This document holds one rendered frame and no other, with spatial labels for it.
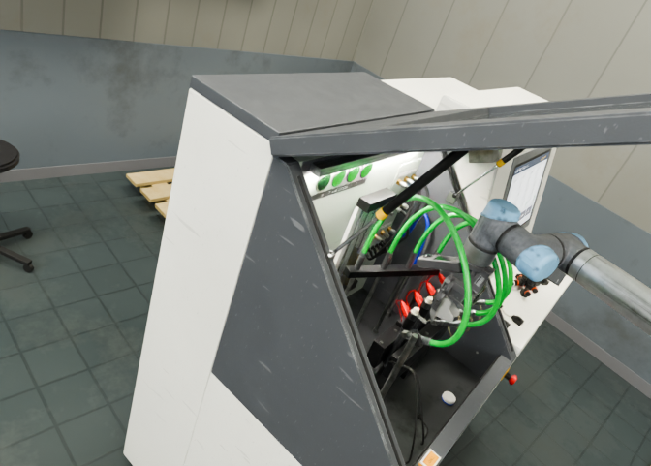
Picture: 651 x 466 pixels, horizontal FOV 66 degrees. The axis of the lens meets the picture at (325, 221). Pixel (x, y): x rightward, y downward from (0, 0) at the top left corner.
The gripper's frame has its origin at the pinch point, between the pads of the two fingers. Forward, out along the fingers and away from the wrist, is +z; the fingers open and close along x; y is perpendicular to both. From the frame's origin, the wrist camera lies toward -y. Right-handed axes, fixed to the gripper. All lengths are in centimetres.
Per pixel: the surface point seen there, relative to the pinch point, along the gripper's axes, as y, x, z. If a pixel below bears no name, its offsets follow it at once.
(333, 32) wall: -228, 242, 2
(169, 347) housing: -53, -35, 40
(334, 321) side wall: -9.3, -35.1, -8.6
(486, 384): 19.7, 14.1, 17.6
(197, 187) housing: -55, -35, -13
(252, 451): -16, -35, 45
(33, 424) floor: -97, -51, 113
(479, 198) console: -11.9, 34.9, -20.0
